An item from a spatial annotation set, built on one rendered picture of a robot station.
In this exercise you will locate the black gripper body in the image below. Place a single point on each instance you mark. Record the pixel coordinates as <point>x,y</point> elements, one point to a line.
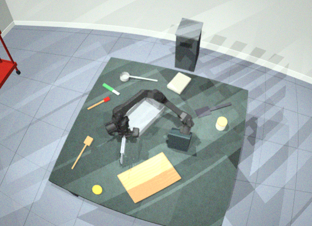
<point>127,131</point>

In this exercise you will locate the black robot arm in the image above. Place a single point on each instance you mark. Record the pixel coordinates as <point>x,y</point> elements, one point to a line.
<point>119,119</point>

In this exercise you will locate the white cylinder with orange top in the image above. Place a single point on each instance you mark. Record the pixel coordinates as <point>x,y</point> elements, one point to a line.
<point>221,123</point>

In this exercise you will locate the light wooden board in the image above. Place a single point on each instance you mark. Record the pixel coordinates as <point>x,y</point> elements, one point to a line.
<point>149,177</point>

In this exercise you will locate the grey rectangular tin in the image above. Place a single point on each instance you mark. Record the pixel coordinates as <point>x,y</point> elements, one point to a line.
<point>143,114</point>

